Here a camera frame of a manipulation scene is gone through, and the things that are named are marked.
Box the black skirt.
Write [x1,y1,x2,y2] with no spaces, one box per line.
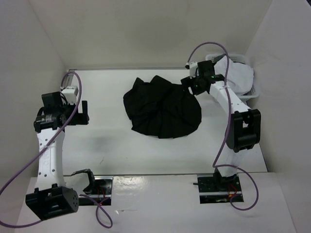
[123,75,202,139]

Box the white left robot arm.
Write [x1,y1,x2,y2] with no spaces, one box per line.
[25,86,97,221]

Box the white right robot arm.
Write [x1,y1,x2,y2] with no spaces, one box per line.
[181,58,261,191]

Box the white skirt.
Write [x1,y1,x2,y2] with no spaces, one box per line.
[214,56,254,95]

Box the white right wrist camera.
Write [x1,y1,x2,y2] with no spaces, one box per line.
[185,62,198,78]

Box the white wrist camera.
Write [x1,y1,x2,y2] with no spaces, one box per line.
[185,62,198,78]
[60,86,79,105]

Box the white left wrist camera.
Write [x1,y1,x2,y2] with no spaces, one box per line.
[60,86,79,105]

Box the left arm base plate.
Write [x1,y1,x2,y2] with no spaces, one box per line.
[79,176,113,206]

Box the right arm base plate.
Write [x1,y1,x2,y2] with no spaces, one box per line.
[193,174,244,204]

